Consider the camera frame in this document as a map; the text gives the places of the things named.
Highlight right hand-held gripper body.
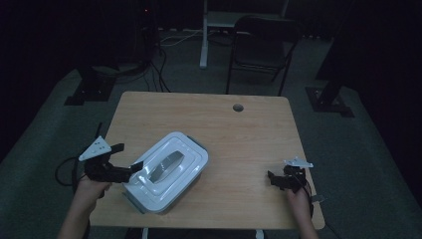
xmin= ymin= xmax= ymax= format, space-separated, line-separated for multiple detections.
xmin=282 ymin=156 xmax=314 ymax=193

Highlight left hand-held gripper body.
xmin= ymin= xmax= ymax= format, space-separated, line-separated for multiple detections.
xmin=78 ymin=135 xmax=132 ymax=184

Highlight white box lid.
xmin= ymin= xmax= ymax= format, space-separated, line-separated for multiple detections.
xmin=122 ymin=131 xmax=210 ymax=214

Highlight clear plastic storage box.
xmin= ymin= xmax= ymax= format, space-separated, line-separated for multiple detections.
xmin=121 ymin=132 xmax=211 ymax=215

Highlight person's right hand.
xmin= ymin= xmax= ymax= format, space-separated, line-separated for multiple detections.
xmin=287 ymin=187 xmax=313 ymax=217

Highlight person's left hand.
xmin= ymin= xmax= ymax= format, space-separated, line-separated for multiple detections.
xmin=73 ymin=175 xmax=112 ymax=213

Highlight black stand base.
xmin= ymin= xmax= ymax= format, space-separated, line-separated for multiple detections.
xmin=64 ymin=64 xmax=117 ymax=107
xmin=305 ymin=0 xmax=355 ymax=118

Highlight dark equipment tower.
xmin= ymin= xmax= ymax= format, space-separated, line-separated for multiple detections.
xmin=130 ymin=0 xmax=160 ymax=66

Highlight black folding chair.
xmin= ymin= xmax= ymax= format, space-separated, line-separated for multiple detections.
xmin=226 ymin=14 xmax=303 ymax=98

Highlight black cable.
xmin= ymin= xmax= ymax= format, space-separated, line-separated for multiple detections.
xmin=303 ymin=180 xmax=342 ymax=239
xmin=54 ymin=156 xmax=88 ymax=200

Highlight black floor cables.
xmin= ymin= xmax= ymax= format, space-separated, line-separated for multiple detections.
xmin=142 ymin=46 xmax=172 ymax=94

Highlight white floor cable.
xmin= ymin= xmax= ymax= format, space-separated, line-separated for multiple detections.
xmin=158 ymin=29 xmax=203 ymax=47

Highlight white desk frame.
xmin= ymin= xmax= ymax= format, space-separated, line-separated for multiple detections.
xmin=198 ymin=0 xmax=291 ymax=70

